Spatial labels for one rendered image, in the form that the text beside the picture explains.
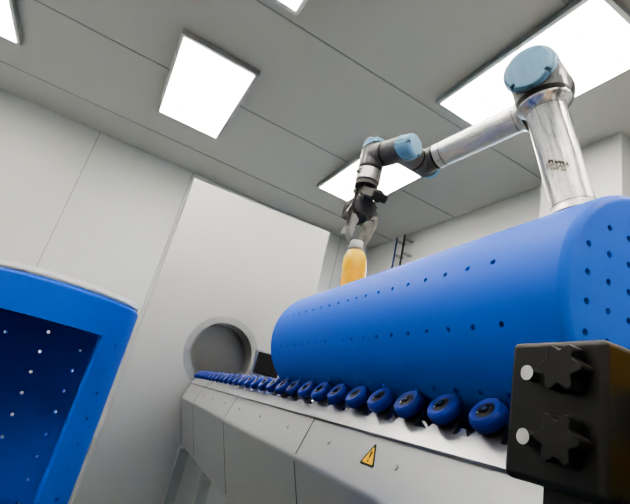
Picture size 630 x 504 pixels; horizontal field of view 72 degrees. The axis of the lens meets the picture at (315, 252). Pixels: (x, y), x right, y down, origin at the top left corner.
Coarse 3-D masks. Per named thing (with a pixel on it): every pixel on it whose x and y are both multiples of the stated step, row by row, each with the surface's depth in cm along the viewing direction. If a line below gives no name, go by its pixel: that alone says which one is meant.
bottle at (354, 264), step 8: (352, 248) 122; (360, 248) 122; (344, 256) 122; (352, 256) 120; (360, 256) 120; (344, 264) 120; (352, 264) 119; (360, 264) 119; (344, 272) 119; (352, 272) 118; (360, 272) 118; (344, 280) 118; (352, 280) 117
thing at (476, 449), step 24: (216, 384) 174; (288, 408) 96; (312, 408) 87; (336, 408) 80; (360, 408) 74; (384, 432) 62; (408, 432) 58; (432, 432) 55; (456, 432) 53; (504, 432) 47; (456, 456) 48; (480, 456) 46; (504, 456) 44
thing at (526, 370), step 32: (544, 352) 29; (576, 352) 27; (608, 352) 26; (512, 384) 31; (544, 384) 29; (576, 384) 26; (608, 384) 25; (512, 416) 30; (544, 416) 27; (576, 416) 26; (608, 416) 25; (512, 448) 29; (544, 448) 26; (576, 448) 24; (608, 448) 24; (544, 480) 26; (576, 480) 25; (608, 480) 24
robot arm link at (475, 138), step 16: (512, 112) 116; (480, 128) 122; (496, 128) 119; (512, 128) 117; (528, 128) 115; (448, 144) 128; (464, 144) 125; (480, 144) 123; (432, 160) 132; (448, 160) 130; (432, 176) 139
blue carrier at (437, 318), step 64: (448, 256) 63; (512, 256) 49; (576, 256) 43; (320, 320) 91; (384, 320) 68; (448, 320) 55; (512, 320) 46; (576, 320) 41; (384, 384) 70; (448, 384) 56
